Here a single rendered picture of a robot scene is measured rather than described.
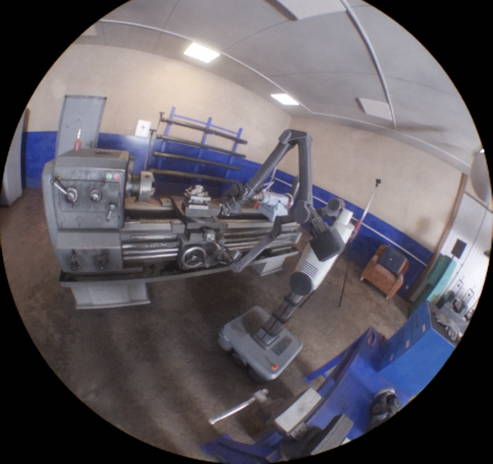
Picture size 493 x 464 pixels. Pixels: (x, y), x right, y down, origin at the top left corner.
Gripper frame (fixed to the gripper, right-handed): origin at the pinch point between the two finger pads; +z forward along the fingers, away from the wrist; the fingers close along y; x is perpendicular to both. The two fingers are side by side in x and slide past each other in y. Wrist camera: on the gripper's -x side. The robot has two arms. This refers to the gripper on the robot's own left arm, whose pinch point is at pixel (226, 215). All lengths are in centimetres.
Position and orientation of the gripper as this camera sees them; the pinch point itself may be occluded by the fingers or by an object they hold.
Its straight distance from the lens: 113.8
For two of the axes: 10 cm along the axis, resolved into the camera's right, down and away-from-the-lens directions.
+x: 4.3, 8.4, -3.3
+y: -6.7, 0.6, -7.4
